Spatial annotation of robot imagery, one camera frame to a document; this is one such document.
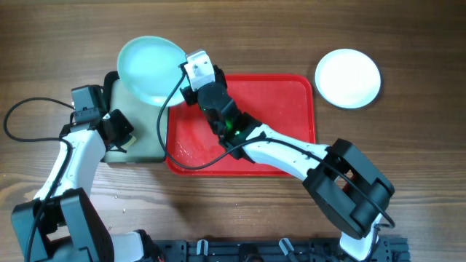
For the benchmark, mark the light blue plate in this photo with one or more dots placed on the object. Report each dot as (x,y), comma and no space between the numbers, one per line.
(149,67)

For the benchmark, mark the red plastic tray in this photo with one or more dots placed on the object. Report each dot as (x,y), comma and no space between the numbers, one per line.
(284,102)

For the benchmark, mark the white round plate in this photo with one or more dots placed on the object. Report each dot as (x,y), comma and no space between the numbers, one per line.
(348,78)

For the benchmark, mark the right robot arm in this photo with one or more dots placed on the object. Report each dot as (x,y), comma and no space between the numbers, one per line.
(349,189)

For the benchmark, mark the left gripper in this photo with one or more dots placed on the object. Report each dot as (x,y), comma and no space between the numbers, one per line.
(126,126)

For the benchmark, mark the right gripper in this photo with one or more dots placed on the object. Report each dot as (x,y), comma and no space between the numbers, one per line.
(189,94)

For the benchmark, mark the black water tray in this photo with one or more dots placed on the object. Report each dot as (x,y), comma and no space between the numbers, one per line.
(142,116)

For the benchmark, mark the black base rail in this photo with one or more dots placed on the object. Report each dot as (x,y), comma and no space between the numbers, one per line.
(207,250)

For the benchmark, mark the green yellow sponge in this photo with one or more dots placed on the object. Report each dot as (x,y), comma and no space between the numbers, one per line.
(128,141)

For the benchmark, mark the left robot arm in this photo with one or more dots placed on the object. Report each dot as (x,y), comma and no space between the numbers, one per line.
(60,222)

